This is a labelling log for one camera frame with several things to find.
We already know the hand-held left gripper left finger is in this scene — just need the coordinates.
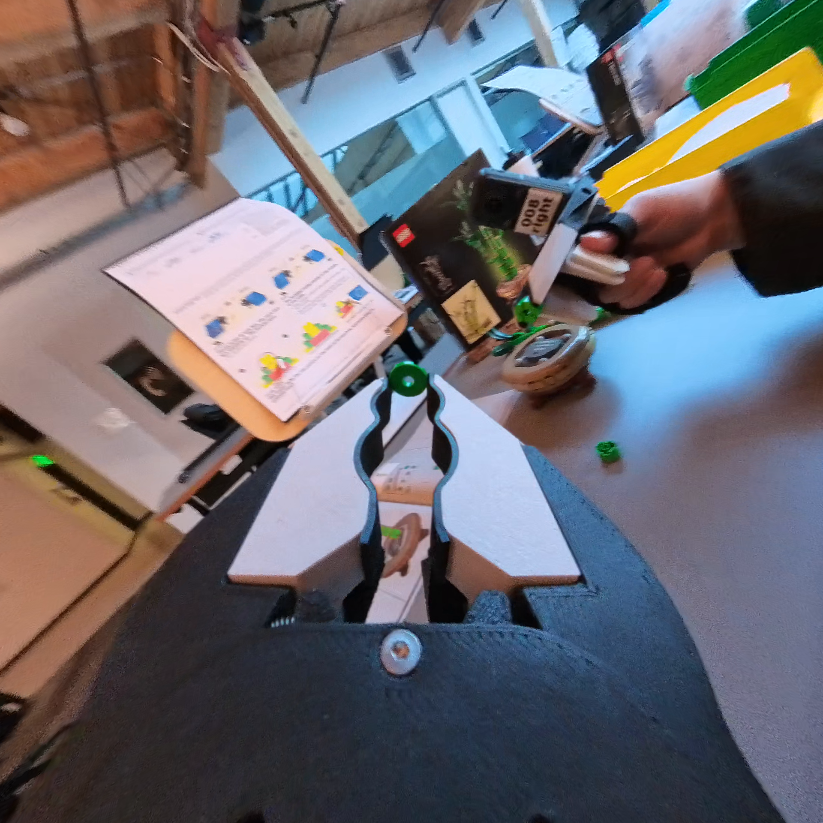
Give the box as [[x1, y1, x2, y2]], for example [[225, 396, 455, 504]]
[[228, 378, 394, 623]]

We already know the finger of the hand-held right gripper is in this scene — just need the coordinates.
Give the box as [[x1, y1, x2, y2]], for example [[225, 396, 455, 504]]
[[527, 224, 579, 307]]

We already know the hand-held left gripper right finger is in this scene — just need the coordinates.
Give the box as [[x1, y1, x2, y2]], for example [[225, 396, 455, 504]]
[[421, 375, 583, 625]]

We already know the yellow plastic bin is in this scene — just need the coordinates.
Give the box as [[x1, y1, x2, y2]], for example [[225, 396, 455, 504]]
[[593, 47, 823, 214]]

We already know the person's right forearm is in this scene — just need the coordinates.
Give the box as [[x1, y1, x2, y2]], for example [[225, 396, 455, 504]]
[[719, 119, 823, 298]]

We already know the grey desk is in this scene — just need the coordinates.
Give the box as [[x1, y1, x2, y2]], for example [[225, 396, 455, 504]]
[[444, 251, 823, 823]]

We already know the person's right hand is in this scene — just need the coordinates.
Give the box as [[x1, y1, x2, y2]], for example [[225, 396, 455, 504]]
[[579, 170, 747, 309]]

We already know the green sprig with leaves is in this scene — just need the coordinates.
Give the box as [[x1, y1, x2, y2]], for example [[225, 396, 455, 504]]
[[487, 321, 555, 358]]

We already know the black toy set box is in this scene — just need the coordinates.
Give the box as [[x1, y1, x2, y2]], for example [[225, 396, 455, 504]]
[[378, 148, 549, 352]]

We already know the tan round pot base model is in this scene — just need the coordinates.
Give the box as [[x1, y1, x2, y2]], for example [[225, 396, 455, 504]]
[[499, 323, 599, 404]]

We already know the open instruction booklet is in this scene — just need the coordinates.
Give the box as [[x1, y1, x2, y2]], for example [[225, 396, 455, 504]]
[[365, 386, 452, 623]]

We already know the white document stand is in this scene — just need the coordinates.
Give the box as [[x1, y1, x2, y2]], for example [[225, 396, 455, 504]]
[[102, 197, 410, 446]]

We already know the small black toy box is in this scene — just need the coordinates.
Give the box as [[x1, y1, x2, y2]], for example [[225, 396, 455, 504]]
[[584, 13, 754, 147]]

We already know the printed instruction sheet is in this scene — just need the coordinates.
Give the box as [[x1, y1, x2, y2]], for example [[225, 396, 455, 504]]
[[105, 197, 404, 423]]

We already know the green plastic bin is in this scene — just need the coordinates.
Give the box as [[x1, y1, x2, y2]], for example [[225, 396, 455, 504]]
[[683, 0, 823, 111]]

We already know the black wall sign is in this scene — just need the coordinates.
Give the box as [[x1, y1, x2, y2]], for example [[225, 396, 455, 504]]
[[105, 338, 195, 415]]

